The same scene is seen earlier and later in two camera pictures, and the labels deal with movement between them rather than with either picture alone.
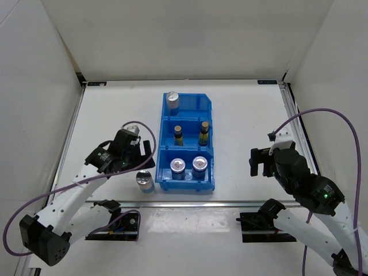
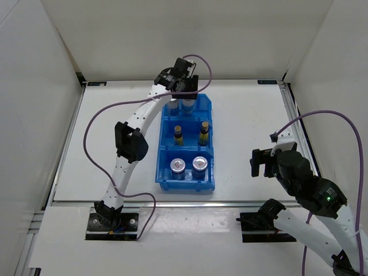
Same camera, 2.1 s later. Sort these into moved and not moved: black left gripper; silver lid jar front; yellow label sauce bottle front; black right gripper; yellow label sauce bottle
Moved: silver lid jar front; black left gripper
Not moved: yellow label sauce bottle front; black right gripper; yellow label sauce bottle
